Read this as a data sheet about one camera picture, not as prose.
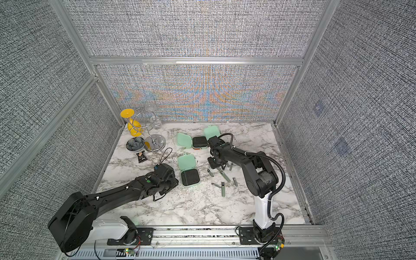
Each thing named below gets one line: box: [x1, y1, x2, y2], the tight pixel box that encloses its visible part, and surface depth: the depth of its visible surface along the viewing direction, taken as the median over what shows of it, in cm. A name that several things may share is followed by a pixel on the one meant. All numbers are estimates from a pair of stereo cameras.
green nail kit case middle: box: [176, 132, 208, 149], surface depth 109 cm
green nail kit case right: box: [203, 124, 221, 141], surface depth 112 cm
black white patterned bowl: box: [125, 136, 146, 153], surface depth 106 cm
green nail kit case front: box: [177, 153, 201, 187], surface depth 95 cm
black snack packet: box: [135, 150, 148, 164], surface depth 101 cm
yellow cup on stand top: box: [120, 108, 135, 119], surface depth 92 cm
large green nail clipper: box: [219, 170, 232, 183], surface depth 94 cm
